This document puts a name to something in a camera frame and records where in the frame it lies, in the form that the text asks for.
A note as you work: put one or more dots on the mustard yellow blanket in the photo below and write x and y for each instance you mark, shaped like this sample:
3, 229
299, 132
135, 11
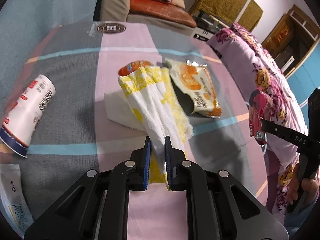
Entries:
228, 10

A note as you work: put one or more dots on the beige armchair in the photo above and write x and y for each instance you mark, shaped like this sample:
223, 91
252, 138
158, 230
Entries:
119, 10

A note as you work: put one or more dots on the pink grey plaid tablecloth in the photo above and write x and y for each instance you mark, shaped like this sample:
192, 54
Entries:
88, 124

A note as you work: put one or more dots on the pink floral bed quilt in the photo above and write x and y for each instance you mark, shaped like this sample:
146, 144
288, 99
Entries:
251, 67

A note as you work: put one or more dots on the pink snack wrapper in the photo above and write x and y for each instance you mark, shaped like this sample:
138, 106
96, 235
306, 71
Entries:
260, 108

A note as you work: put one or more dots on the white leaflet packet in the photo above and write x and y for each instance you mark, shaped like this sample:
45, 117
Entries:
12, 198

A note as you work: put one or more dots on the wooden door frame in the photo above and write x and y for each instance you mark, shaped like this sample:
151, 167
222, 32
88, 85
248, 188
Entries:
292, 40

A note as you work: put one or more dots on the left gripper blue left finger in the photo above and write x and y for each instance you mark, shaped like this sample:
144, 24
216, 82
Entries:
147, 157

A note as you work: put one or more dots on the white red paper cup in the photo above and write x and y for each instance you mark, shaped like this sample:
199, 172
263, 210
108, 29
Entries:
20, 123

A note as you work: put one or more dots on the orange leather seat cushion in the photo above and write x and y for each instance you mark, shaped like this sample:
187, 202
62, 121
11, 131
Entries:
156, 9

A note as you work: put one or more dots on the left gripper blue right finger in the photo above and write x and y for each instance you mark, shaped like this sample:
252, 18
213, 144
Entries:
168, 162

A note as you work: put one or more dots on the black bedside stereo unit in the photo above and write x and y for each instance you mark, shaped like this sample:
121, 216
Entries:
207, 26

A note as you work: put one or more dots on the operator right hand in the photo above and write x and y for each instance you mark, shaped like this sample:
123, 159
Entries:
310, 186

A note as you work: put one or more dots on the orange fruit snack bag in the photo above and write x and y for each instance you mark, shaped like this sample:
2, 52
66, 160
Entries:
194, 80

